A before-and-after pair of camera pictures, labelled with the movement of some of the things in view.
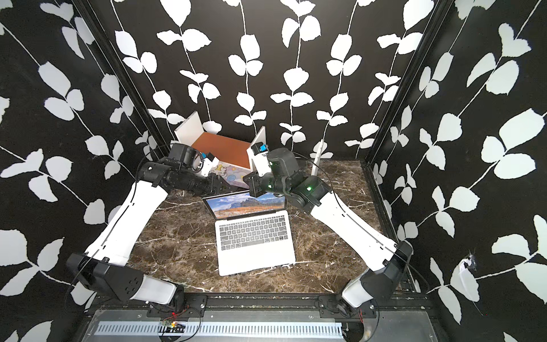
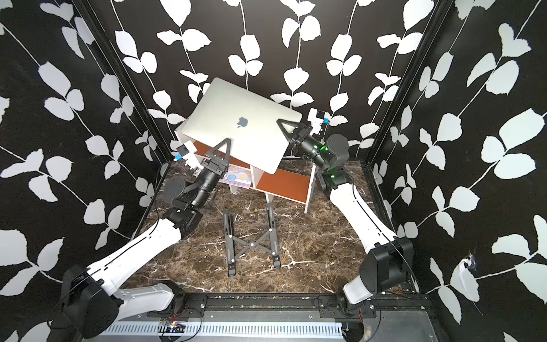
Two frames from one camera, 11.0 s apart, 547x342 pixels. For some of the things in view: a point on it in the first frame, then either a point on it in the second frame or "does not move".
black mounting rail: [256, 307] does not move
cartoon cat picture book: [233, 174] does not move
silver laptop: [252, 233] -> [227, 110]
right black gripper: [256, 187] -> [303, 138]
